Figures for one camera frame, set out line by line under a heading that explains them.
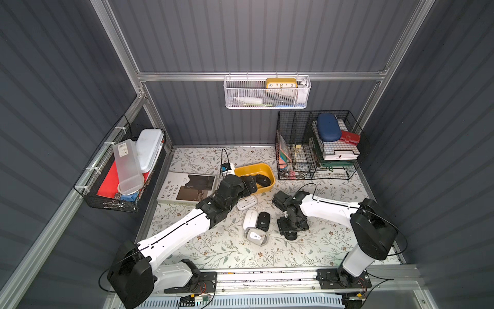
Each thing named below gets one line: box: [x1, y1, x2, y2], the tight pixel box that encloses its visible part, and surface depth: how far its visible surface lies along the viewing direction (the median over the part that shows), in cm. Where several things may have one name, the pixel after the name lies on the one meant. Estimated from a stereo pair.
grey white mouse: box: [244, 227, 268, 247], surface depth 84 cm
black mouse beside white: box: [256, 211, 271, 232], surface depth 90 cm
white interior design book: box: [156, 171, 219, 205], surface depth 98 cm
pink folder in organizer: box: [275, 130, 293, 172], surface depth 107 cm
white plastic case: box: [135, 128, 165, 174], surface depth 77 cm
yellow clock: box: [265, 77, 298, 89], surface depth 90 cm
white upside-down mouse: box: [236, 195, 258, 211], surface depth 95 cm
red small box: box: [339, 130, 361, 147], surface depth 95 cm
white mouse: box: [243, 209, 258, 231], surface depth 90 cm
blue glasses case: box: [317, 112, 342, 142], surface depth 100 cm
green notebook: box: [320, 159, 358, 172], surface depth 100 cm
